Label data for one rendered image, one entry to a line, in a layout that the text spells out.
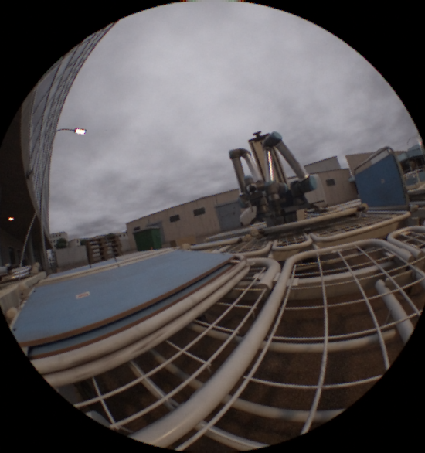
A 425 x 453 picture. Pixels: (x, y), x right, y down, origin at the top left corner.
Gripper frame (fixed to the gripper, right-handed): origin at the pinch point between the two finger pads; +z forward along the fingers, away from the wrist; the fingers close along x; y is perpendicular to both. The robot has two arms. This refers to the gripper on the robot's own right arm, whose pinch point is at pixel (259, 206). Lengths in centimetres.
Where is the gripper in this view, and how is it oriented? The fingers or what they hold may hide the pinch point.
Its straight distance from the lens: 121.4
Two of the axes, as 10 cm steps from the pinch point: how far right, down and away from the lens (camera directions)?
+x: -8.8, 3.2, 3.4
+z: 1.6, 8.9, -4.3
